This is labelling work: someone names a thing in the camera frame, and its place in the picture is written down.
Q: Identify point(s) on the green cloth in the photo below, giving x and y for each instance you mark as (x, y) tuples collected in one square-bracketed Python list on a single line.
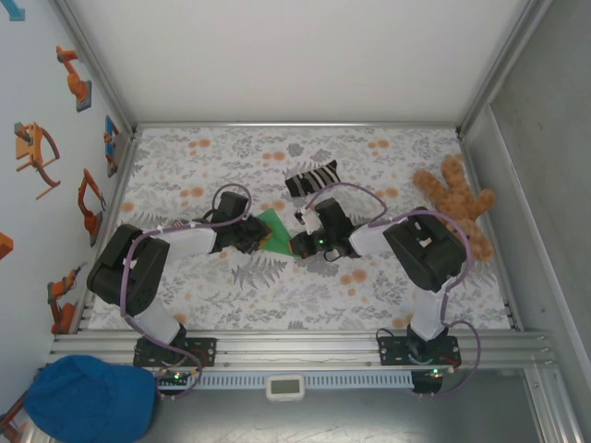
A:
[(279, 240)]

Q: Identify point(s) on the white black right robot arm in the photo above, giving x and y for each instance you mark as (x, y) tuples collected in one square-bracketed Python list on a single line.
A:
[(425, 249)]

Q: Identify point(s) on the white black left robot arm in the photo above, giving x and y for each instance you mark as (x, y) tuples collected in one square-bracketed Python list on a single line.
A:
[(127, 272)]

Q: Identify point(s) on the floral patterned tablecloth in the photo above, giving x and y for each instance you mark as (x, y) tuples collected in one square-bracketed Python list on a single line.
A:
[(277, 300)]

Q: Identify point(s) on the black white striped sock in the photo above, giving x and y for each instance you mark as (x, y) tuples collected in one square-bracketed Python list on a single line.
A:
[(314, 180)]

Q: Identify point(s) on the white digital timer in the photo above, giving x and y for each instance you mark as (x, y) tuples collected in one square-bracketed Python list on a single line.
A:
[(285, 387)]

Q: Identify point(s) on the green circuit board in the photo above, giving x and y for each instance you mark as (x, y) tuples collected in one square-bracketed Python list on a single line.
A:
[(431, 374), (175, 377)]

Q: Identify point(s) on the blue orange machine sticker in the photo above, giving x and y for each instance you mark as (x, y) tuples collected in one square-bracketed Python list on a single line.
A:
[(111, 143)]

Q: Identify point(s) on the brown plush toy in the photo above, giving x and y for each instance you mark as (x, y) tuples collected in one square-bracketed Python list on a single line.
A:
[(484, 199)]

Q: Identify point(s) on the blue baseball cap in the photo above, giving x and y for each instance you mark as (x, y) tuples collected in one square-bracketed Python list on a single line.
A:
[(88, 397)]

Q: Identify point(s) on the orange claw gripper sticker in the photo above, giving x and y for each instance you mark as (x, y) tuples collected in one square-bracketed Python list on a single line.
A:
[(27, 147)]

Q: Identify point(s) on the orange cube sticker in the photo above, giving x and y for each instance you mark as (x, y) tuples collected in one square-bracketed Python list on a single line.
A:
[(4, 247)]

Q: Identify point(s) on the wide aluminium frame rail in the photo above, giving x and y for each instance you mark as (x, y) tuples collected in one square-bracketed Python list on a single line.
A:
[(300, 346)]

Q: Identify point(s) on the thin aluminium frame rail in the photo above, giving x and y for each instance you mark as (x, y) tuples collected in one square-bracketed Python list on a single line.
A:
[(295, 124)]

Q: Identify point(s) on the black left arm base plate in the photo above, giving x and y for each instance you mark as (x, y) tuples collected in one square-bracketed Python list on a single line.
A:
[(205, 350)]

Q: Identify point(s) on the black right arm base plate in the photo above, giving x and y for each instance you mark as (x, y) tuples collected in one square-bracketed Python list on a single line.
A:
[(392, 353)]

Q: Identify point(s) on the aluminium side frame rail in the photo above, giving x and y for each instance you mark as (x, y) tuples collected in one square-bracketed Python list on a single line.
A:
[(115, 194), (491, 286)]

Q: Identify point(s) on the aluminium frame post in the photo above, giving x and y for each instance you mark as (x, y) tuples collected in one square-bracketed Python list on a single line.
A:
[(94, 60), (503, 60)]

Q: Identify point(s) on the orange grey wall sticker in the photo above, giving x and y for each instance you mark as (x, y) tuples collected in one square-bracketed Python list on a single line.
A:
[(11, 424)]

